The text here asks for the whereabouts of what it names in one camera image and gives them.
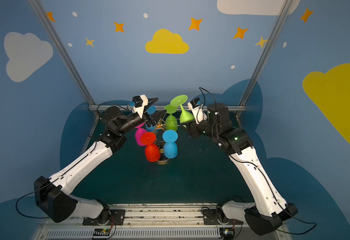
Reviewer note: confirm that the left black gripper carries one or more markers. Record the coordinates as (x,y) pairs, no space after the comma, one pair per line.
(146,116)

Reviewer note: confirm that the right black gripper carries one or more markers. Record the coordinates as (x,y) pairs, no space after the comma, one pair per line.
(192,128)

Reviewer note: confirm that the green wine glass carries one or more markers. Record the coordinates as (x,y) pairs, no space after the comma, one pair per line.
(185,116)
(171,120)

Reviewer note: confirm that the gold wire wine glass rack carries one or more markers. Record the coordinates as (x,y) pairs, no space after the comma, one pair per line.
(159,130)

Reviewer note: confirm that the blue wine glass front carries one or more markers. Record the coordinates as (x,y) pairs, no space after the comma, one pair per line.
(170,147)

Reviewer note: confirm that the blue wine glass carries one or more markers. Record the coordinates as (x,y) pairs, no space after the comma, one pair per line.
(151,110)
(170,147)

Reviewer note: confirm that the red wine glass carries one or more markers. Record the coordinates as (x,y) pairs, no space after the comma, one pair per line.
(152,151)

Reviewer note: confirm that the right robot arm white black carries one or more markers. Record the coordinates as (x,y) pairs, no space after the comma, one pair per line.
(269,209)

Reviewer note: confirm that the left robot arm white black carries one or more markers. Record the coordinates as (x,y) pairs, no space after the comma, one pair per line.
(53,195)

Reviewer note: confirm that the blue wine glass back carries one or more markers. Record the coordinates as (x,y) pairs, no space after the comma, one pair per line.
(151,110)

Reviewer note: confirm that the green wine glass back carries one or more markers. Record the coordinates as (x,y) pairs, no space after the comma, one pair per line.
(171,120)

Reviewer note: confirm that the pink wine glass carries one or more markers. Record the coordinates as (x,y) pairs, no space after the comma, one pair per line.
(139,133)

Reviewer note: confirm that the right circuit board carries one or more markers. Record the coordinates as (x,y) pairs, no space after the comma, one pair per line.
(226,234)

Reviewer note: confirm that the circuit board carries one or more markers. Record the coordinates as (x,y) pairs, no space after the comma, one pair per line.
(226,234)
(104,233)

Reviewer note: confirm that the left circuit board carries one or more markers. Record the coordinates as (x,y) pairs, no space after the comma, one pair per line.
(104,233)

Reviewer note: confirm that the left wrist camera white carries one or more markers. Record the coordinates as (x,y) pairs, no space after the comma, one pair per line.
(140,102)

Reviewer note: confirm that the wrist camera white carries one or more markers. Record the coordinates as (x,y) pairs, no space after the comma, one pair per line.
(196,107)
(140,102)

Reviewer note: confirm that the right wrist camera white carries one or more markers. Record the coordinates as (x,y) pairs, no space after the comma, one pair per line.
(196,107)

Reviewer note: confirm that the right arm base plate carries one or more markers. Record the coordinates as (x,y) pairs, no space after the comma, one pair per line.
(211,217)

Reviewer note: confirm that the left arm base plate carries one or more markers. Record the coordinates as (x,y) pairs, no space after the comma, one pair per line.
(116,217)

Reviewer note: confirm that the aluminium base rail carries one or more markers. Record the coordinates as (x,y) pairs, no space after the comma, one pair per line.
(154,222)

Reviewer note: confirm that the aluminium frame right post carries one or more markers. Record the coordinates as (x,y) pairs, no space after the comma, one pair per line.
(267,49)

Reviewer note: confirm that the aluminium frame post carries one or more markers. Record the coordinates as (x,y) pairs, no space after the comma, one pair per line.
(47,24)
(267,49)

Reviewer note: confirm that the aluminium frame left post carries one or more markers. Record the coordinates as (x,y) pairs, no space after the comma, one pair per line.
(47,24)

